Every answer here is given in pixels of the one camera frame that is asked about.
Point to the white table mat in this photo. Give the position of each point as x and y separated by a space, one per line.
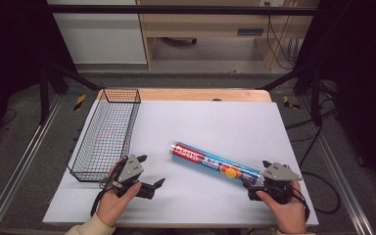
215 124

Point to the person's right hand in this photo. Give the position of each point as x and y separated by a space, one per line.
289 215

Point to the wooden table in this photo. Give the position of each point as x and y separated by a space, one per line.
192 94

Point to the black curtain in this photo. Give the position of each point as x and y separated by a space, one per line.
9 49
362 81

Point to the blue and red cylindrical tube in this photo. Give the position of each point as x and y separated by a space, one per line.
209 160

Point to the white cabinet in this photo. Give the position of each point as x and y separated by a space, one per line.
101 39

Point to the light wooden desk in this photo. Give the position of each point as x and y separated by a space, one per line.
209 26

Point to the black horizontal frame bar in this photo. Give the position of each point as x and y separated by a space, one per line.
176 9

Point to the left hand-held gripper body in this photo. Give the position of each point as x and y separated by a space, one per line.
130 169

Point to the aluminium floor rail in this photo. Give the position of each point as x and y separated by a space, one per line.
336 163
26 153

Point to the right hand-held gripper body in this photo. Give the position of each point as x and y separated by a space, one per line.
279 178

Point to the black metal stand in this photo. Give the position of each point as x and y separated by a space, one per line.
316 98
44 98

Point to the yellow and black tape strip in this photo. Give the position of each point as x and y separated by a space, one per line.
287 103
80 102

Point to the person's left hand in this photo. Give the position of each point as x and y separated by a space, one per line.
114 204

